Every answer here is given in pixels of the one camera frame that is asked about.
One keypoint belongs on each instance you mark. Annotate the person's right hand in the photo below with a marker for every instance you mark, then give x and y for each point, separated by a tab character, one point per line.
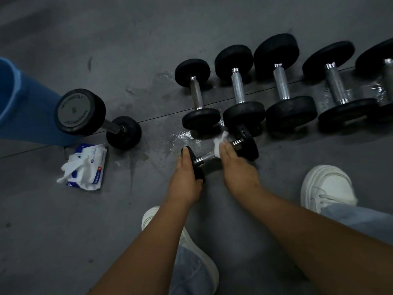
238	175

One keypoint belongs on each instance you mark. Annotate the person's left hand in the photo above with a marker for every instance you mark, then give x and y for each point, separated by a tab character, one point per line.
184	184

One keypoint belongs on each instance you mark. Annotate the person's left fingers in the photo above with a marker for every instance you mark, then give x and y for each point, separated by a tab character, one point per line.
186	159

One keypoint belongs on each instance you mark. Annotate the person's right fingers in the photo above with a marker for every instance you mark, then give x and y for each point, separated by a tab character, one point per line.
227	153

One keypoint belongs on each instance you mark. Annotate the small black dumbbell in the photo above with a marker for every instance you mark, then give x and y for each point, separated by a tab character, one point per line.
249	147

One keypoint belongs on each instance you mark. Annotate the person's right forearm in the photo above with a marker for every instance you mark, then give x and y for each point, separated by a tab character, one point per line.
313	245

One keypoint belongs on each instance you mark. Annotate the person's left forearm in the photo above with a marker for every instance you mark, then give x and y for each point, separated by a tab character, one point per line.
147	251

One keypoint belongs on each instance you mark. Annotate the blue white wet wipes pack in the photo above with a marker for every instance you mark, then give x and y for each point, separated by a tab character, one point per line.
97	168

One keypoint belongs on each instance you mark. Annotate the person's right white shoe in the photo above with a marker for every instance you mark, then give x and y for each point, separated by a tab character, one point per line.
325	184

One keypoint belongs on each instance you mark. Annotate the person's white shoe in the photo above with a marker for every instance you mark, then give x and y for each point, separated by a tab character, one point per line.
325	184
206	267

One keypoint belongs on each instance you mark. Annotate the person's left white shoe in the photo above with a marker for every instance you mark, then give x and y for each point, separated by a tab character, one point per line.
206	267

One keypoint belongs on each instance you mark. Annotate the person's left jeans leg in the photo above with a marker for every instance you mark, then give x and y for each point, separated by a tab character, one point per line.
187	274

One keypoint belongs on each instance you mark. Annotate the person's jeans leg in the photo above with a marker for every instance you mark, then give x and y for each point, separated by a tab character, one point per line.
363	221
187	274

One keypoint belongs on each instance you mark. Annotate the black dumbbell grey label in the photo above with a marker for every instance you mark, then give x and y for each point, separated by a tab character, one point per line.
80	112

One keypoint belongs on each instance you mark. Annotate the white wipe sheet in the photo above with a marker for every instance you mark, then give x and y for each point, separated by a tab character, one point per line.
69	169

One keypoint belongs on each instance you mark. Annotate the person's right jeans leg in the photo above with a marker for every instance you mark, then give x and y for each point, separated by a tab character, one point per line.
363	221

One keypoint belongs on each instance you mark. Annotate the blue plastic bucket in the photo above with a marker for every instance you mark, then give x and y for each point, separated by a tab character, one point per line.
30	113

